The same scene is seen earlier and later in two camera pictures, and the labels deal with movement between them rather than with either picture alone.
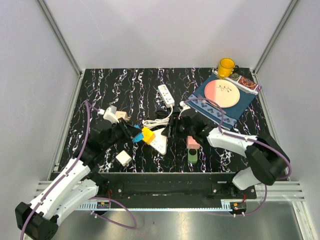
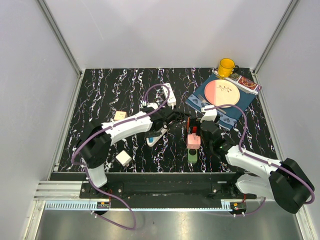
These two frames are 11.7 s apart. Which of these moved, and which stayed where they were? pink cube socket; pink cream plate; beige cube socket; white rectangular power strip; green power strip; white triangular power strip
Moved: white triangular power strip; white rectangular power strip
Stayed: beige cube socket; green power strip; pink cube socket; pink cream plate
